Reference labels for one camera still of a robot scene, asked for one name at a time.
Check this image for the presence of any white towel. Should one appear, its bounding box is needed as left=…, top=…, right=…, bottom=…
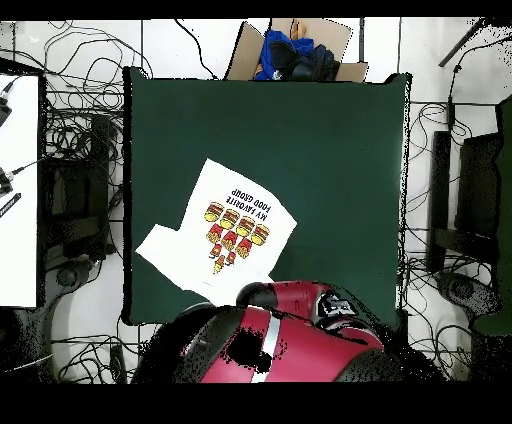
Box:
left=134, top=157, right=298, bottom=308

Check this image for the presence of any dark green table cloth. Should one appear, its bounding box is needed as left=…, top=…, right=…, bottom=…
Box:
left=122, top=65, right=412, bottom=333

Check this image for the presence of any brown cardboard box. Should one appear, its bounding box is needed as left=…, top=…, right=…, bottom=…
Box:
left=223, top=17, right=370, bottom=83

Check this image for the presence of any dark navy garment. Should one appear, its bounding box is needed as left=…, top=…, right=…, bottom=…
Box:
left=269, top=39, right=341, bottom=82

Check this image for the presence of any blue garment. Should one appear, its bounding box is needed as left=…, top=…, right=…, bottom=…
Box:
left=253, top=29, right=317, bottom=82

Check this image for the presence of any black power strip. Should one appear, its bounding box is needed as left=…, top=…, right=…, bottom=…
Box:
left=109, top=343, right=127, bottom=383

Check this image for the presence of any white desk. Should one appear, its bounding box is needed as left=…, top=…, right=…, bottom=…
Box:
left=0, top=73, right=41, bottom=309

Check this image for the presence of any black labelled bar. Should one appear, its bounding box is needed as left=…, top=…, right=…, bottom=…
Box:
left=0, top=192, right=22, bottom=219

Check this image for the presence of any black device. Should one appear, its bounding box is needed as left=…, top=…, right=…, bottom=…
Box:
left=0, top=157, right=49, bottom=197
left=0, top=81, right=15, bottom=127

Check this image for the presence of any black rod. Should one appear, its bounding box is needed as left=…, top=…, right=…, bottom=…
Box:
left=437, top=17, right=497, bottom=68

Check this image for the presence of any black cable tangle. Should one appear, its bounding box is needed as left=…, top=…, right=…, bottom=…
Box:
left=403, top=101, right=495, bottom=281
left=0, top=19, right=155, bottom=161
left=51, top=319, right=161, bottom=383

